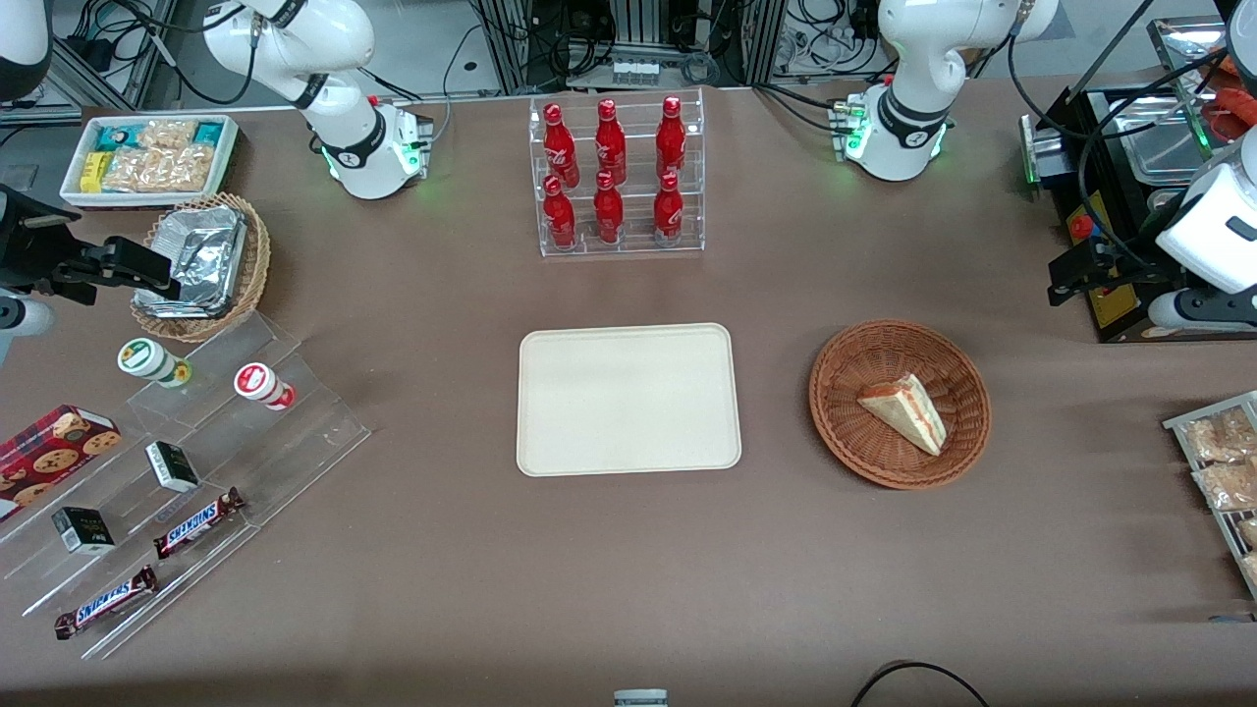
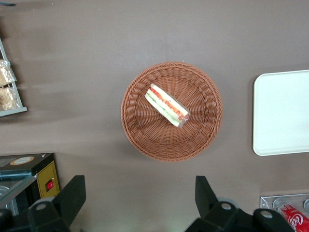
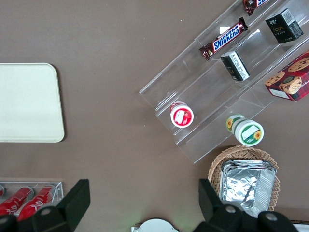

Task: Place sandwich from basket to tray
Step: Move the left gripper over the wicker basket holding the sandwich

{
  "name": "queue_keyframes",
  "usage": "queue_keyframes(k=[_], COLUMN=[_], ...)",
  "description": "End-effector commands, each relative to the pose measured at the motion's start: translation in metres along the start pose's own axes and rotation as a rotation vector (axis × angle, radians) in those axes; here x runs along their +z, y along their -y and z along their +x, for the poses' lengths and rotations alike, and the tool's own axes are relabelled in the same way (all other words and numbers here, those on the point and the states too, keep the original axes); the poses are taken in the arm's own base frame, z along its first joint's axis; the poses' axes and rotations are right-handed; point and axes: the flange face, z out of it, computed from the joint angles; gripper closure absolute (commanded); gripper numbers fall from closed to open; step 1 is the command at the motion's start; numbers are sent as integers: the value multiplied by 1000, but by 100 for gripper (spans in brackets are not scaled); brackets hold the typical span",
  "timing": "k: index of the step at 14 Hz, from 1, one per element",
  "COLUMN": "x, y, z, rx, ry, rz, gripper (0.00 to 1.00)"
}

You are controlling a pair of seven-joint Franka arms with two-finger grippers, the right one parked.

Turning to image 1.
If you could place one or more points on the red lid cup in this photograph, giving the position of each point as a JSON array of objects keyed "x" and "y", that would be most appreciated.
[{"x": 260, "y": 383}]

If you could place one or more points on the yellow snack box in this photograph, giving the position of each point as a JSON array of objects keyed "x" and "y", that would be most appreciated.
[{"x": 94, "y": 172}]

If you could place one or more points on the steel pan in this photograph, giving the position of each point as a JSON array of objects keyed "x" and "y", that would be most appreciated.
[{"x": 1164, "y": 147}]

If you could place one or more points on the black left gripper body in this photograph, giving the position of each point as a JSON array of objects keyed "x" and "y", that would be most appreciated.
[{"x": 1122, "y": 265}]

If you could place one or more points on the snickers chocolate bar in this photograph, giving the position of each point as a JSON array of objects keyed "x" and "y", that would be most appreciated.
[
  {"x": 196, "y": 523},
  {"x": 106, "y": 602}
]

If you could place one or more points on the clear pastry bag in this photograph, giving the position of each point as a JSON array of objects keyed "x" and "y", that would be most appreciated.
[
  {"x": 1223, "y": 437},
  {"x": 1228, "y": 486}
]

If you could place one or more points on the clear acrylic bottle rack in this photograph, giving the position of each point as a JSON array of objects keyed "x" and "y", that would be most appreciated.
[{"x": 621, "y": 245}]

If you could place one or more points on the clear acrylic step display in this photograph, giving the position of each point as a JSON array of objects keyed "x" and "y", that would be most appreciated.
[{"x": 295, "y": 442}]

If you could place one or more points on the clear cracker bag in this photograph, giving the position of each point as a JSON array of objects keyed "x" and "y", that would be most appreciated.
[
  {"x": 162, "y": 169},
  {"x": 167, "y": 133}
]

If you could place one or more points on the small black box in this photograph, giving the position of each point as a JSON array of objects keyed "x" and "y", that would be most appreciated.
[
  {"x": 83, "y": 530},
  {"x": 172, "y": 466}
]

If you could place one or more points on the light wicker basket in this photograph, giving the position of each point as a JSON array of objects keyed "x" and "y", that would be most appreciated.
[{"x": 257, "y": 265}]

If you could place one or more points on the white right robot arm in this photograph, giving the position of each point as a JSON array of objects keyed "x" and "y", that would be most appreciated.
[{"x": 344, "y": 128}]

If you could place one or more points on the red cookie box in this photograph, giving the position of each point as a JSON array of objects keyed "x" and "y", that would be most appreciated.
[{"x": 49, "y": 457}]

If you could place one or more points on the triangle sandwich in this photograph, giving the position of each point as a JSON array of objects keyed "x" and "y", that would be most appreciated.
[{"x": 908, "y": 412}]

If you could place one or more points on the brown wicker basket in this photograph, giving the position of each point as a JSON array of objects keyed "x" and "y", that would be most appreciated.
[{"x": 864, "y": 442}]

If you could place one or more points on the aluminium frame stand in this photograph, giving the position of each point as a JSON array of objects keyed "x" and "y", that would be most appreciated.
[{"x": 628, "y": 29}]

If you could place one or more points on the white power strip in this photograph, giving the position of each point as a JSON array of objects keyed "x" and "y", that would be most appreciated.
[{"x": 633, "y": 71}]

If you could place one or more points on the green lid cup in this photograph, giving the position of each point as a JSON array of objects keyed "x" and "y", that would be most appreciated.
[{"x": 147, "y": 358}]

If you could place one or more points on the black food warmer machine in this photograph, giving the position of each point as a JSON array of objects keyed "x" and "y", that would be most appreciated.
[{"x": 1110, "y": 314}]

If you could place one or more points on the cream plastic tray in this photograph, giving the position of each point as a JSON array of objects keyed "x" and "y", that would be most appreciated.
[{"x": 628, "y": 400}]

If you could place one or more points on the red cola bottle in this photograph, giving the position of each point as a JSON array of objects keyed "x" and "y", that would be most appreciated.
[
  {"x": 608, "y": 208},
  {"x": 558, "y": 142},
  {"x": 559, "y": 214},
  {"x": 610, "y": 137},
  {"x": 669, "y": 208},
  {"x": 671, "y": 133}
]

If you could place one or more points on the white rectangular snack bin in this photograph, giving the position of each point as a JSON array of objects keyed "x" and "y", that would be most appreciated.
[{"x": 71, "y": 191}]

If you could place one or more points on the aluminium foil container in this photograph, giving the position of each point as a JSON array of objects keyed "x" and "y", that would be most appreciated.
[{"x": 201, "y": 260}]

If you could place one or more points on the grey device edge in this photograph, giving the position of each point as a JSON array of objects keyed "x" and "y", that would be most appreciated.
[{"x": 640, "y": 698}]

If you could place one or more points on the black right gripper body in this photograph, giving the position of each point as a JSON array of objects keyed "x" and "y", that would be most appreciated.
[{"x": 27, "y": 247}]

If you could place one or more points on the teal snack packet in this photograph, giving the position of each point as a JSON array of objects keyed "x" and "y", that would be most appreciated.
[
  {"x": 209, "y": 133},
  {"x": 118, "y": 135}
]

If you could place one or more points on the tray of packaged crackers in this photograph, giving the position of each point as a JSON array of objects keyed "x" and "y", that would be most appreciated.
[{"x": 1213, "y": 530}]

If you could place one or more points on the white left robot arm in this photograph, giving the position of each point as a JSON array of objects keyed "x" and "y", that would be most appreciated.
[{"x": 913, "y": 59}]

